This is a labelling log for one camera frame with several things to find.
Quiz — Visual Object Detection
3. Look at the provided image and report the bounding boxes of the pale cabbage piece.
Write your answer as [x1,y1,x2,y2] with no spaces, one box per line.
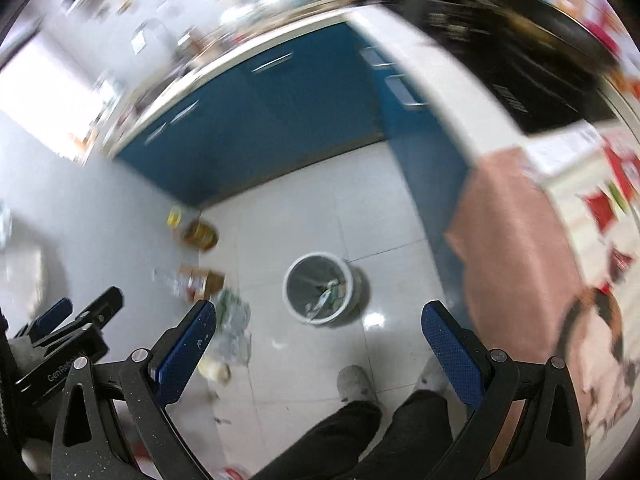
[198,356,231,385]

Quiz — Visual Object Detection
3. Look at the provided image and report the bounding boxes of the left grey slipper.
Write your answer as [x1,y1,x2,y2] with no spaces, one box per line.
[336,365,378,404]

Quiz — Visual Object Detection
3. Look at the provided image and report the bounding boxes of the left black trouser leg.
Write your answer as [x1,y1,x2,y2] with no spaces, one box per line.
[253,401,382,480]

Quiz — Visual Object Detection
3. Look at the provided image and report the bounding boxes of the grey slipper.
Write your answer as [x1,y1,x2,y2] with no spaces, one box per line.
[413,356,450,394]
[336,365,378,404]

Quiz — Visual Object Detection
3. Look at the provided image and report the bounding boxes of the black trouser leg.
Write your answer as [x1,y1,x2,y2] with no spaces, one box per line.
[342,389,454,480]
[253,401,382,480]

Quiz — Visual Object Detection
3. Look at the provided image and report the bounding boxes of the pink cloth towel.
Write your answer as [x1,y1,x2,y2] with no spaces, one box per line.
[444,146,589,470]

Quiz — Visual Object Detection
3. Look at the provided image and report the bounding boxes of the black stove cooktop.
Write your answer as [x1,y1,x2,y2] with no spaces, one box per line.
[388,0,617,136]

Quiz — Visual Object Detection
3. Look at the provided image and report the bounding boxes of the white round trash bin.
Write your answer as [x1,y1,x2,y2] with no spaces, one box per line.
[282,252,362,327]

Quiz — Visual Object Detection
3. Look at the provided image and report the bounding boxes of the clear crumpled plastic bag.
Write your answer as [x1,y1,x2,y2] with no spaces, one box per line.
[152,268,188,300]

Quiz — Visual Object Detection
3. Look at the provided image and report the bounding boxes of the right black trouser leg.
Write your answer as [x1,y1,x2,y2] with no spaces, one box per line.
[342,389,454,480]

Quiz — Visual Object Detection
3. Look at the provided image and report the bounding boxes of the clear bag with greens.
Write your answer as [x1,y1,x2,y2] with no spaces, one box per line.
[210,288,252,366]

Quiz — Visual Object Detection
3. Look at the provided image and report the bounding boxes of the yellow cooking oil bottle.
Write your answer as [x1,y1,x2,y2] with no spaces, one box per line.
[166,206,219,252]

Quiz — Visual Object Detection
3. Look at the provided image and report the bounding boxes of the brown cardboard box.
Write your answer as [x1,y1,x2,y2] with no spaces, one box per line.
[177,266,226,302]

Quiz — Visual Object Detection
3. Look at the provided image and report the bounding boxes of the blue kitchen cabinets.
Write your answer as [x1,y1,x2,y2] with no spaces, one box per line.
[118,23,469,323]

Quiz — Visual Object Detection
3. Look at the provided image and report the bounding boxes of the right grey slipper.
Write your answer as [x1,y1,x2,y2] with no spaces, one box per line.
[413,356,450,394]

